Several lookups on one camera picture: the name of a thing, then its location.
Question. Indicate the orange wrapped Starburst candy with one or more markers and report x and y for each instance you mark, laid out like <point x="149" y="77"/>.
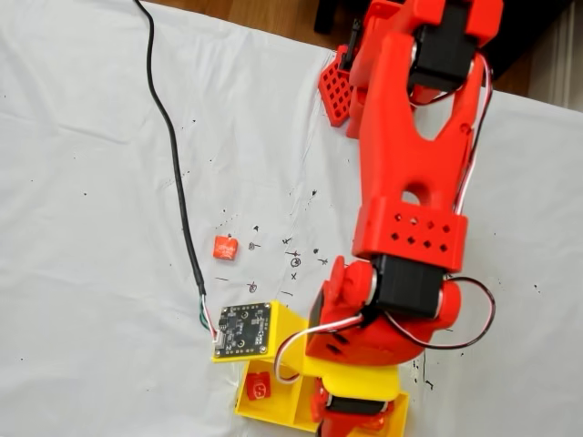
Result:
<point x="225" y="248"/>

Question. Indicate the yellow three-compartment box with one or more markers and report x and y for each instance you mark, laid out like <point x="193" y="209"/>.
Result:
<point x="255" y="409"/>

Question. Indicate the white plastic table cover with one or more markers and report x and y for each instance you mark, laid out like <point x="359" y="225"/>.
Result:
<point x="114" y="182"/>

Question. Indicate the red Starburst candy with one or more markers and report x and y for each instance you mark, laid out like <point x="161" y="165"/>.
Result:
<point x="259" y="387"/>

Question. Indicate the black table clamp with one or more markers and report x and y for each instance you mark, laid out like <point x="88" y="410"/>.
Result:
<point x="348" y="54"/>

